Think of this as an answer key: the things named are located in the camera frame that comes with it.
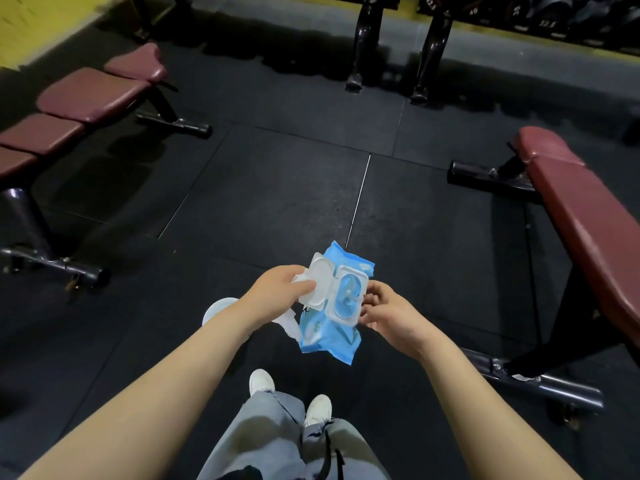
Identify white plastic spray bottle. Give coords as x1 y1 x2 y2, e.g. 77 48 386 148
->
201 297 304 343

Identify person's white shoe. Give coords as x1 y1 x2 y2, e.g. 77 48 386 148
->
303 394 334 428
248 368 277 398

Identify person's white right shoe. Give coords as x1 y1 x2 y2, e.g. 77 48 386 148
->
303 394 334 428

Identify black metal equipment frame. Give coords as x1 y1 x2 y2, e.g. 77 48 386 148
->
127 0 195 41

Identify black trouser strap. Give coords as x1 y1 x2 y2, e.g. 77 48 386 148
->
318 429 347 480

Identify person's right hand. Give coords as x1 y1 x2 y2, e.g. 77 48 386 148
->
358 281 442 361

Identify black dumbbell rack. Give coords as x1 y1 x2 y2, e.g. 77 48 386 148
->
320 0 640 106

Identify blue wet wipes packet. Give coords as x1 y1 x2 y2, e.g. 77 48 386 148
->
291 240 376 366

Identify person's grey trousers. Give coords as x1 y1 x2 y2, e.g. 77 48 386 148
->
196 389 392 480

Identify maroon padded gym bench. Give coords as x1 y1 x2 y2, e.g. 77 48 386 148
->
0 113 112 291
447 126 640 431
36 42 214 139

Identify person's right forearm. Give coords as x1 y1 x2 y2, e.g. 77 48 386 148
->
419 334 583 480

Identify person's white left shoe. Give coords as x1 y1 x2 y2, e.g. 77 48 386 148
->
248 368 277 398

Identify row of black dumbbells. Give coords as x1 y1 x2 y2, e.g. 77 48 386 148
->
418 0 640 49

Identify person's left forearm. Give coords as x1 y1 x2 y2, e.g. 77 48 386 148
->
19 301 252 480

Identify person's left hand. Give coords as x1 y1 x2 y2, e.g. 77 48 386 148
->
240 265 317 333

